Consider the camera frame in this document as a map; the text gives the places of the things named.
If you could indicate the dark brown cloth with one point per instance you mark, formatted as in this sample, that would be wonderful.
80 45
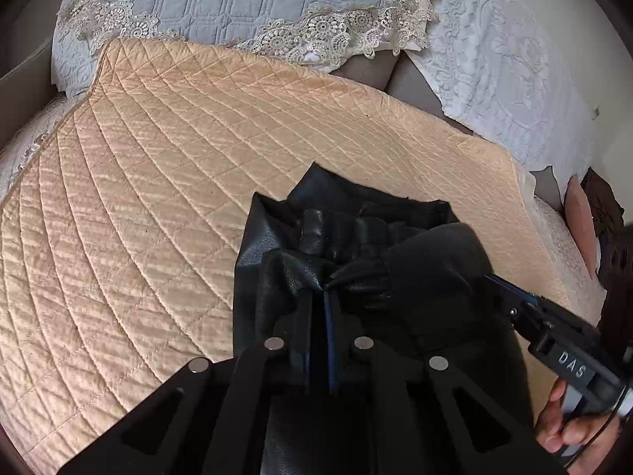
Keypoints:
606 203

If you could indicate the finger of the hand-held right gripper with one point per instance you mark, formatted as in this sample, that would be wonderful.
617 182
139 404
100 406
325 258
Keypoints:
507 291

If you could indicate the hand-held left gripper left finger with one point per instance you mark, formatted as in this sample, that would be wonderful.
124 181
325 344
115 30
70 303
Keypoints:
301 346

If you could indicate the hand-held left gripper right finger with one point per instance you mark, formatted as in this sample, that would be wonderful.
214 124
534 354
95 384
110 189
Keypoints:
336 351

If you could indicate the pink pillow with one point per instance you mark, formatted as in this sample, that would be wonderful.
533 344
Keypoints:
579 217

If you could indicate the light blue lace-trimmed pillow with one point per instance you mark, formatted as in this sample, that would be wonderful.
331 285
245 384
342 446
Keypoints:
222 0

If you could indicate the white embossed pillow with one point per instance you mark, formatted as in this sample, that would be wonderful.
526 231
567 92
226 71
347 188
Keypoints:
494 59

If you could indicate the beige quilted blanket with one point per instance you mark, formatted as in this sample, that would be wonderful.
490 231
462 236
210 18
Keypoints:
173 183

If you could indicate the black leather jacket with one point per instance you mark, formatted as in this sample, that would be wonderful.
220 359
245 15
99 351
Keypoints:
435 282

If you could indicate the person's right hand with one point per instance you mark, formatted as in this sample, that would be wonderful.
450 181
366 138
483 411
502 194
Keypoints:
556 430

